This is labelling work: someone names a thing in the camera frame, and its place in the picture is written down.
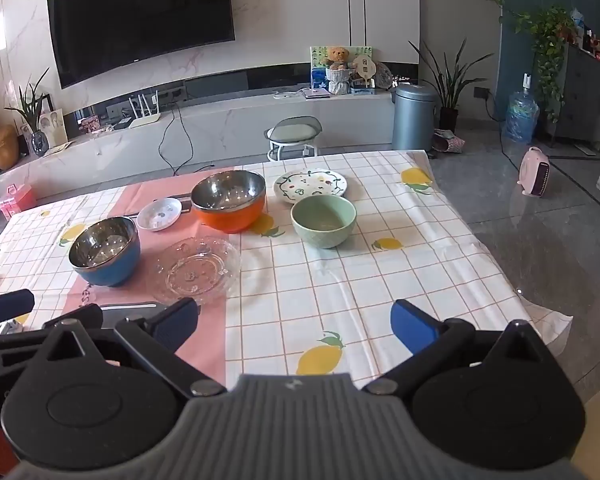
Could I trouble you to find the brown vase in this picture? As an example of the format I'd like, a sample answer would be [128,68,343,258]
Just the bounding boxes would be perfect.
[0,124,20,171]

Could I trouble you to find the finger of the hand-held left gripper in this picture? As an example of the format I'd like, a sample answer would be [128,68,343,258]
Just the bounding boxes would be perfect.
[0,289,35,328]

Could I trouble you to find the pink heater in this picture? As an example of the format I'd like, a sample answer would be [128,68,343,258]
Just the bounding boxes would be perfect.
[516,146,552,198]

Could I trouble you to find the potted snake plant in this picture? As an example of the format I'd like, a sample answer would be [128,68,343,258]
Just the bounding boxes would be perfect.
[408,37,496,133]

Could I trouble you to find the green painting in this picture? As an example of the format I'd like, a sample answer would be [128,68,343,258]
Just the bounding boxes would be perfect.
[310,45,376,93]

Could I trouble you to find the plant in glass vase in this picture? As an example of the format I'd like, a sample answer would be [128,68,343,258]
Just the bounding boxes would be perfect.
[5,67,51,157]

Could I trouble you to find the dark grey cabinet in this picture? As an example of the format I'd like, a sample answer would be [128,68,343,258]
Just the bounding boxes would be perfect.
[540,40,600,148]

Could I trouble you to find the patterned bag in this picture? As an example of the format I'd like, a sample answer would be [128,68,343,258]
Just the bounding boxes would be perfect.
[431,128,466,154]

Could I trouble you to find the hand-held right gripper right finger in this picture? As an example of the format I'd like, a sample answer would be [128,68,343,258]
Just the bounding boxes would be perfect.
[362,299,553,396]

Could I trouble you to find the grey trash bin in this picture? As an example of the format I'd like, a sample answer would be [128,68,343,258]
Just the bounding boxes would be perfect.
[391,83,438,152]

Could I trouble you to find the small white plate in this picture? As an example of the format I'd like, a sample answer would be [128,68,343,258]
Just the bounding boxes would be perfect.
[136,198,182,232]

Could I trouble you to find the clear glass plate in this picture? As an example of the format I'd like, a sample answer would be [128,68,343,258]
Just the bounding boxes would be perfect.
[155,235,242,306]

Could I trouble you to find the painted white plate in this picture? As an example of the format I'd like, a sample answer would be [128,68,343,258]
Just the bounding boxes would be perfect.
[273,169,348,205]

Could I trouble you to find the green ceramic bowl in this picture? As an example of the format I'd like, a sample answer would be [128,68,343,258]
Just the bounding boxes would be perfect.
[290,195,357,249]

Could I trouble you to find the white router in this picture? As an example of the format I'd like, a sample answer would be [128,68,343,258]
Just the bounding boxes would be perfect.
[128,89,162,129]

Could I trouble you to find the pink storage box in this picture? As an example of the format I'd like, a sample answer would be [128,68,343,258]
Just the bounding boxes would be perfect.
[0,183,37,221]

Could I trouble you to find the round hand fan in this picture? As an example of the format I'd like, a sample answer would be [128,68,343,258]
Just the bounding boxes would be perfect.
[352,55,378,92]

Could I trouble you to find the grey stool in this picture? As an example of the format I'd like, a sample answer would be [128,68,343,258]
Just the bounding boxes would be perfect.
[264,116,322,162]

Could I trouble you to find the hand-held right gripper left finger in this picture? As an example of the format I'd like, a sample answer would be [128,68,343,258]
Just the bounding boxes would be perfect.
[24,298,226,400]

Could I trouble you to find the checked lemon tablecloth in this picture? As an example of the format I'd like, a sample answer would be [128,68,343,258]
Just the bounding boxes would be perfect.
[0,150,573,391]

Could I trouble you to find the black television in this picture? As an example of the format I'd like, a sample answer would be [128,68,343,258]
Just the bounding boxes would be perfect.
[46,0,237,90]

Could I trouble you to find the black cable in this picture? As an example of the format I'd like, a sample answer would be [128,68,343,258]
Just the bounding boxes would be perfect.
[159,105,216,173]

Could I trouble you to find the blue water jug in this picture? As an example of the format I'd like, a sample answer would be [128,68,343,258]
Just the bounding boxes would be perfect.
[502,74,540,145]

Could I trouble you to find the blue steel bowl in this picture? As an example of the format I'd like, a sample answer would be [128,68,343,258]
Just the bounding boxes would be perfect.
[68,216,142,288]

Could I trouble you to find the trailing ivy plant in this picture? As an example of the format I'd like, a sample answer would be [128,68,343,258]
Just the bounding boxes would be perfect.
[500,5,578,123]

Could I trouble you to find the sketch card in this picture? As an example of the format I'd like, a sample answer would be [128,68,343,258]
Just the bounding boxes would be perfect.
[39,108,69,147]

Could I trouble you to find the marble television console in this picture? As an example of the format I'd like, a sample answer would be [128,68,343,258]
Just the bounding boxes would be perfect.
[0,87,398,201]

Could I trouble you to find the orange steel bowl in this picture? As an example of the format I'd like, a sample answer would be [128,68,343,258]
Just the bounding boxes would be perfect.
[190,170,267,234]

